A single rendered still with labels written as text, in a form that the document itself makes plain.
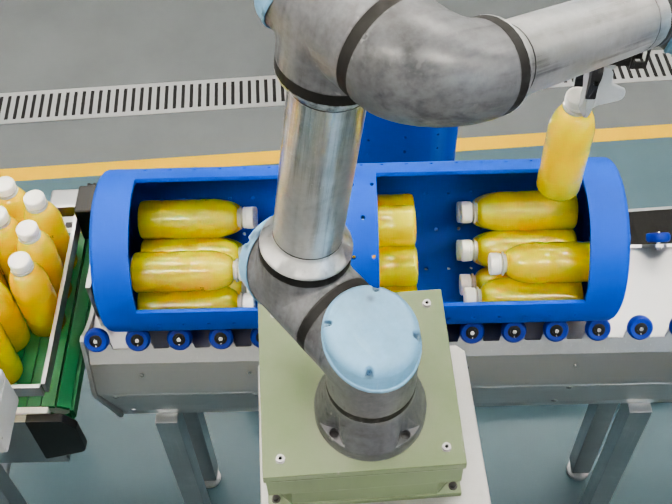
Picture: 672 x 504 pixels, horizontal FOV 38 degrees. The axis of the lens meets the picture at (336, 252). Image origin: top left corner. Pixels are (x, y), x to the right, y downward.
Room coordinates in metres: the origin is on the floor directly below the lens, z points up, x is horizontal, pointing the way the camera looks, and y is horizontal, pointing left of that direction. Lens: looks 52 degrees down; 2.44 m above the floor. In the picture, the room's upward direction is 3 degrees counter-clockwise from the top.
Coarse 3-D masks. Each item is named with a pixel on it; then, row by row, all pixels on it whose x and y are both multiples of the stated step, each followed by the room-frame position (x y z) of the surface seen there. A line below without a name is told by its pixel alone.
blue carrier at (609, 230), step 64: (128, 192) 1.08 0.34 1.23; (192, 192) 1.20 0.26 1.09; (256, 192) 1.20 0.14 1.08; (384, 192) 1.19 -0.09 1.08; (448, 192) 1.19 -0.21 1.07; (128, 256) 0.97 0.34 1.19; (448, 256) 1.11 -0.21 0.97; (128, 320) 0.93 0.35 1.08; (192, 320) 0.92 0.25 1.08; (256, 320) 0.92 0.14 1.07; (448, 320) 0.92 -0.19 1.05; (512, 320) 0.92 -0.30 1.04; (576, 320) 0.92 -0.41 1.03
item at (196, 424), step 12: (192, 420) 1.11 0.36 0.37; (204, 420) 1.15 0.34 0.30; (192, 432) 1.11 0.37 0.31; (204, 432) 1.12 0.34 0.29; (192, 444) 1.11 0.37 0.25; (204, 444) 1.11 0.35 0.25; (204, 456) 1.11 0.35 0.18; (204, 468) 1.11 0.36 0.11; (216, 468) 1.14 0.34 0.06; (204, 480) 1.11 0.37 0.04; (216, 480) 1.13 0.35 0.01
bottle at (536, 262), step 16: (512, 256) 0.99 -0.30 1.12; (528, 256) 0.99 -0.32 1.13; (544, 256) 0.98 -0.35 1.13; (560, 256) 0.98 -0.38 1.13; (576, 256) 0.98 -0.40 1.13; (512, 272) 0.97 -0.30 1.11; (528, 272) 0.97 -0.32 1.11; (544, 272) 0.96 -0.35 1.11; (560, 272) 0.96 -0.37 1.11; (576, 272) 0.96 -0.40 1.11
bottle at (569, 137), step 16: (560, 112) 1.04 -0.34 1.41; (592, 112) 1.04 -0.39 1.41; (560, 128) 1.02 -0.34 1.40; (576, 128) 1.01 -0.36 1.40; (592, 128) 1.02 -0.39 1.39; (544, 144) 1.04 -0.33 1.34; (560, 144) 1.01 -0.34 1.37; (576, 144) 1.01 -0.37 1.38; (544, 160) 1.03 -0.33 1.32; (560, 160) 1.01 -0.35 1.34; (576, 160) 1.01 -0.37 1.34; (544, 176) 1.02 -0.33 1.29; (560, 176) 1.01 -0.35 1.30; (576, 176) 1.01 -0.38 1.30; (544, 192) 1.02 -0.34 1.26; (560, 192) 1.01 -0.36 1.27; (576, 192) 1.02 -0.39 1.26
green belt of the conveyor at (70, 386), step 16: (80, 240) 1.25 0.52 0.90; (80, 256) 1.21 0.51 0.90; (80, 288) 1.13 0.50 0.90; (80, 304) 1.09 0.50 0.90; (80, 320) 1.06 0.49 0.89; (32, 336) 1.02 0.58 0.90; (64, 336) 1.02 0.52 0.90; (32, 352) 0.99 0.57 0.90; (64, 352) 0.99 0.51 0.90; (80, 352) 0.99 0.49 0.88; (32, 368) 0.95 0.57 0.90; (64, 368) 0.95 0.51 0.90; (80, 368) 0.96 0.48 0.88; (16, 384) 0.92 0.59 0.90; (64, 384) 0.92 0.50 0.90; (80, 384) 0.93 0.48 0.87; (32, 400) 0.89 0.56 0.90; (48, 400) 0.88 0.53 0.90; (64, 400) 0.88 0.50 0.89
